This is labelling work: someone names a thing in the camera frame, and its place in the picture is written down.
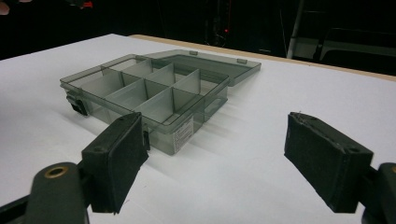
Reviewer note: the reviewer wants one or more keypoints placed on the dark equipment with red light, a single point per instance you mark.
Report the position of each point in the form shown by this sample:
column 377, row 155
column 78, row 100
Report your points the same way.
column 222, row 28

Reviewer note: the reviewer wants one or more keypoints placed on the grey clear plastic organizer box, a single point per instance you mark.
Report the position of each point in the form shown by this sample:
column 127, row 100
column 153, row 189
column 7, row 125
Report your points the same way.
column 155, row 105

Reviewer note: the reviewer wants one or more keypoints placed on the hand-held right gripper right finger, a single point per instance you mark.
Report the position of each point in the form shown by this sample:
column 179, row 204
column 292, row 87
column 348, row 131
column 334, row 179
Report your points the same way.
column 327, row 161

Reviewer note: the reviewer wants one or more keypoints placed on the small red part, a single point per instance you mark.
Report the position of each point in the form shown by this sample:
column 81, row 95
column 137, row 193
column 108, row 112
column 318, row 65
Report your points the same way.
column 88, row 4

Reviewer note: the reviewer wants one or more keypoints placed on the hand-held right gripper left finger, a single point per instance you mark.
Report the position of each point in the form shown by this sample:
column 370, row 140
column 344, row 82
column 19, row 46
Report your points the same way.
column 115, row 161

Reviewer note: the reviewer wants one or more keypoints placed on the white table cover sheet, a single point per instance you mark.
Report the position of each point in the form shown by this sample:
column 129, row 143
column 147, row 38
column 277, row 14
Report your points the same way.
column 255, row 130

